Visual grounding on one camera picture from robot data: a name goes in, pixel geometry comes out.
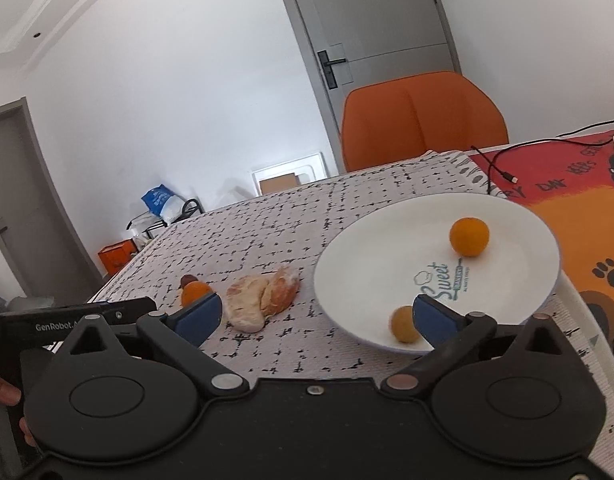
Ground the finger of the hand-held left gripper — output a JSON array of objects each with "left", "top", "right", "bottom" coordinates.
[{"left": 94, "top": 296, "right": 158, "bottom": 325}]

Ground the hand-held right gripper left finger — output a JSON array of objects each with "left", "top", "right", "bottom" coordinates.
[{"left": 52, "top": 292, "right": 250, "bottom": 403}]

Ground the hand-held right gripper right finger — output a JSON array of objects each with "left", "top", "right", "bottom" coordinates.
[{"left": 381, "top": 295, "right": 588, "bottom": 401}]

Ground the small orange kumquat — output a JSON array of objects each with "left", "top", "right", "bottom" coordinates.
[{"left": 181, "top": 281, "right": 214, "bottom": 307}]

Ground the pale peeled pomelo piece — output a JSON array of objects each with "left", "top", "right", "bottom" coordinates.
[{"left": 224, "top": 275, "right": 270, "bottom": 333}]

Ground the white round plate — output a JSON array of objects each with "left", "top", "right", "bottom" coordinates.
[{"left": 313, "top": 192, "right": 562, "bottom": 356}]

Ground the pinkish peeled pomelo piece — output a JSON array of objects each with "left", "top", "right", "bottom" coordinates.
[{"left": 259, "top": 265, "right": 302, "bottom": 317}]

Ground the person's left hand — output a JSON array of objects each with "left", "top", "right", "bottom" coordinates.
[{"left": 0, "top": 370, "right": 35, "bottom": 448}]

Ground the small yellow round fruit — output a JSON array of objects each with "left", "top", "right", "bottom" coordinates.
[{"left": 391, "top": 306, "right": 422, "bottom": 345}]

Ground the orange box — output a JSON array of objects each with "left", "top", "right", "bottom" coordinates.
[{"left": 98, "top": 241, "right": 138, "bottom": 277}]

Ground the round orange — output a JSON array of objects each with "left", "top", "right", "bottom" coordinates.
[{"left": 449, "top": 216, "right": 490, "bottom": 258}]

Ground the blue white plastic bag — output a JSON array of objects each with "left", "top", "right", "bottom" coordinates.
[{"left": 140, "top": 185, "right": 185, "bottom": 223}]

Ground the black metal rack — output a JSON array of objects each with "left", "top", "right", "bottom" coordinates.
[{"left": 127, "top": 199, "right": 204, "bottom": 251}]

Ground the white black patterned tablecloth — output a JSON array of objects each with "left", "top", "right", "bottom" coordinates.
[{"left": 90, "top": 150, "right": 614, "bottom": 480}]

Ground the grey side door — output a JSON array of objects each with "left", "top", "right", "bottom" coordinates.
[{"left": 0, "top": 99, "right": 103, "bottom": 301}]

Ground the cardboard piece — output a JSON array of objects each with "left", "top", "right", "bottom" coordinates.
[{"left": 259, "top": 173, "right": 299, "bottom": 195}]

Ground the orange red printed mat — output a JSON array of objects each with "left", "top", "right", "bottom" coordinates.
[{"left": 467, "top": 130, "right": 614, "bottom": 356}]

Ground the white framed panel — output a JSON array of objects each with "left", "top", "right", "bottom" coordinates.
[{"left": 250, "top": 150, "right": 328, "bottom": 196}]

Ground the orange chair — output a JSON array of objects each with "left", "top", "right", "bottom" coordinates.
[{"left": 341, "top": 71, "right": 510, "bottom": 173}]

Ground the black cable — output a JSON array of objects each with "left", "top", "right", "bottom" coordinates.
[{"left": 471, "top": 132, "right": 614, "bottom": 196}]

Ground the black door handle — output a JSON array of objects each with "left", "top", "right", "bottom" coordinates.
[{"left": 317, "top": 50, "right": 348, "bottom": 91}]

